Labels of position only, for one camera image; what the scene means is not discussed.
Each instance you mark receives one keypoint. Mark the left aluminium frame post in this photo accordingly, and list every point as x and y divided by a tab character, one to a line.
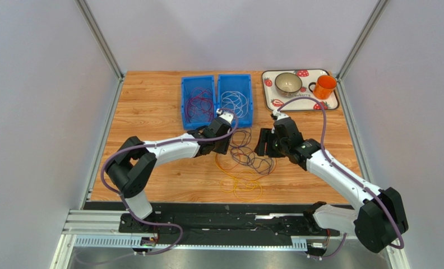
99	37

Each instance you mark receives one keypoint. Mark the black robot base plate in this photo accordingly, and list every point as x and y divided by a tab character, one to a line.
231	224

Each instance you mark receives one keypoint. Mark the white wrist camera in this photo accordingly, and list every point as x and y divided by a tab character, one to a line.
225	115
278	115

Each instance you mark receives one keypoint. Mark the right blue plastic bin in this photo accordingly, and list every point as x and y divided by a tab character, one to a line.
235	93

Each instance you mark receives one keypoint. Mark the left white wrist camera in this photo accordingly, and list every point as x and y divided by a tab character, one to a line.
225	115

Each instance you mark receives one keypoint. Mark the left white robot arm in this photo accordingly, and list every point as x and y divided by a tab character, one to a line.
130	168

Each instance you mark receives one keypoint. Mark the aluminium frame post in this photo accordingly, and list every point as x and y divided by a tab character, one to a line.
99	37
362	37

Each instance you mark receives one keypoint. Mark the orange mug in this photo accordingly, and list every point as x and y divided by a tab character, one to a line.
323	87

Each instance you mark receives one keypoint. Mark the left blue plastic bin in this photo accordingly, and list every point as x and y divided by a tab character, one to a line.
198	105

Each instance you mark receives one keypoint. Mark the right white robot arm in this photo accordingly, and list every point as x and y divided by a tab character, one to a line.
377	216

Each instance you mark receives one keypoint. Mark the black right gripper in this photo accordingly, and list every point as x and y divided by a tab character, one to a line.
264	142

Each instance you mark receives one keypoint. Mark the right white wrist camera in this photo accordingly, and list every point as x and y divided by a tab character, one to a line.
278	115

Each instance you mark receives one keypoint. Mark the blue plastic bin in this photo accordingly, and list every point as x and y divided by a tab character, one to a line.
198	105
235	93

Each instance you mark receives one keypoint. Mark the right aluminium frame post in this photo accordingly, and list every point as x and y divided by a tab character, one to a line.
362	37

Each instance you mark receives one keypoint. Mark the beige ceramic bowl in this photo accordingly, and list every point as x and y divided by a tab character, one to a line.
288	84

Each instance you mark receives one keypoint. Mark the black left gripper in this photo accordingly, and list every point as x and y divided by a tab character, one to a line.
223	148

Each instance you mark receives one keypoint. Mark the strawberry print tray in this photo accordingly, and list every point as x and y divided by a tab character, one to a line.
274	99

